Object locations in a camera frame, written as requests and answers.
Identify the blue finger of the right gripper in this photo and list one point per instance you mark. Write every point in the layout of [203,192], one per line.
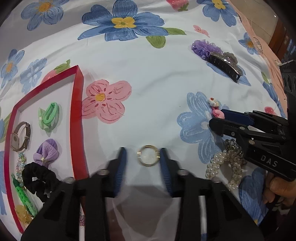
[238,115]

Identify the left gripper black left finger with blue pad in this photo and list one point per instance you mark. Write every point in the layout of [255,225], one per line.
[59,217]

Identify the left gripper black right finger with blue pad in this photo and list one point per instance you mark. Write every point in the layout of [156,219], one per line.
[226,219]

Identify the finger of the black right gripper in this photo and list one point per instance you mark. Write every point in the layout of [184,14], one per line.
[232,129]

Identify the rose gold wrist watch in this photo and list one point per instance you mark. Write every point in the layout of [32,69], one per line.
[20,137]

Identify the red jewelry box tray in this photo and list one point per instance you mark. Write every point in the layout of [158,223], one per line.
[66,89]

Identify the person's right hand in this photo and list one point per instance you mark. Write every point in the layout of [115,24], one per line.
[278,186]

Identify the amber yellow hair clip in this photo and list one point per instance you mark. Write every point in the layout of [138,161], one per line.
[23,215]

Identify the black velvet scrunchie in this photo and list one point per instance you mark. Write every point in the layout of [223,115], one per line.
[39,180]

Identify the black rhinestone hair claw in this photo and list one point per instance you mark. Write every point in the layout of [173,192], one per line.
[227,63]

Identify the pink patterned blanket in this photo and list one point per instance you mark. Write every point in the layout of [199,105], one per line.
[259,20]

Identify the purple lace scrunchie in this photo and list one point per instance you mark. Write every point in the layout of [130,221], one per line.
[203,48]

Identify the floral white bed sheet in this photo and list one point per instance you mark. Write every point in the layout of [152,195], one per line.
[143,84]

